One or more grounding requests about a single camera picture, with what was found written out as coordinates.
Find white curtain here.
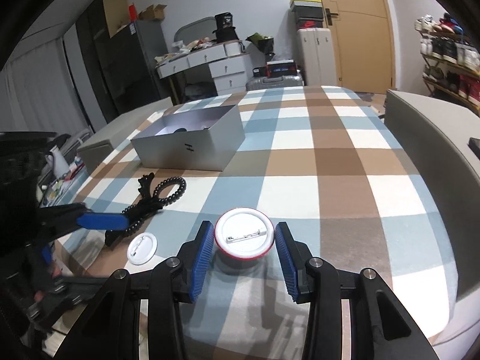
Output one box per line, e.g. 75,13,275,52
1,39,88,135

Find shoe rack with sneakers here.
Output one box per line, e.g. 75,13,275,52
414,12,479,116

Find white drawer desk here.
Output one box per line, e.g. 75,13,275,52
156,40,253,95

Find small white pin badge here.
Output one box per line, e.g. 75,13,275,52
127,232,158,266

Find black hair claw clip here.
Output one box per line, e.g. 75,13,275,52
138,172,155,199

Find beige upright suitcase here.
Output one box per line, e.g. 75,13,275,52
297,28,338,86

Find black red box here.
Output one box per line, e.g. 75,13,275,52
266,59,298,78

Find white bottle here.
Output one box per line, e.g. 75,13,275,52
45,145,71,179

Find wooden door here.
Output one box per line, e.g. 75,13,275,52
321,0,395,94

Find silver flat suitcase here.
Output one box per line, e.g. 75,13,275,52
246,75,304,91

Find grey bed footboard left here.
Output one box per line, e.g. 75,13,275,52
77,97,173,174

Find silver cardboard box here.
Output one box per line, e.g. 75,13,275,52
131,106,245,172

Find cardboard boxes on fridge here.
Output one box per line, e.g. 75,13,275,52
102,0,167,38

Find grey bed frame right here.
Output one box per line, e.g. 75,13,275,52
385,90,479,301

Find yellow-lid shoebox stack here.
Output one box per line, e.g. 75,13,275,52
289,0,324,29

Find black refrigerator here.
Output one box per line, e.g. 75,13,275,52
76,14,172,122

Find black hat box stack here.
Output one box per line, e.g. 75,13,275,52
212,12,239,43

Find black flower bouquet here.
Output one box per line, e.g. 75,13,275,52
247,33,274,55

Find large white red-rimmed badge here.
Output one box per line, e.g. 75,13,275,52
214,207,274,261

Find black bead necklace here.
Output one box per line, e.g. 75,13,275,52
120,175,187,238

